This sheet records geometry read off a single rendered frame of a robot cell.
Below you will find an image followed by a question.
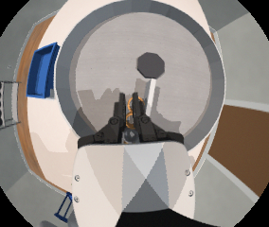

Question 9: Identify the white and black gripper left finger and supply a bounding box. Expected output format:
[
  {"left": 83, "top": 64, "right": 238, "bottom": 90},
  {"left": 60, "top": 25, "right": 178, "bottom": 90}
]
[{"left": 78, "top": 93, "right": 126, "bottom": 148}]

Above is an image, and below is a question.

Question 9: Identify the grey round turntable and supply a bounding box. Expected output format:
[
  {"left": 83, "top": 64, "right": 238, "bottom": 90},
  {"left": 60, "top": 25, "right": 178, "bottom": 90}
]
[{"left": 54, "top": 0, "right": 225, "bottom": 153}]

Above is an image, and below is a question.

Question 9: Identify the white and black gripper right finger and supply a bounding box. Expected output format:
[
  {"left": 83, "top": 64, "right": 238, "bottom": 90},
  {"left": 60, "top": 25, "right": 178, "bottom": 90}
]
[{"left": 133, "top": 93, "right": 184, "bottom": 144}]

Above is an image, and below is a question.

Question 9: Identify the blue crate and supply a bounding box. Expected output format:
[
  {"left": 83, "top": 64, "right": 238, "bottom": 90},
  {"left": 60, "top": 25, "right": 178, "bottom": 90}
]
[{"left": 26, "top": 42, "right": 61, "bottom": 98}]

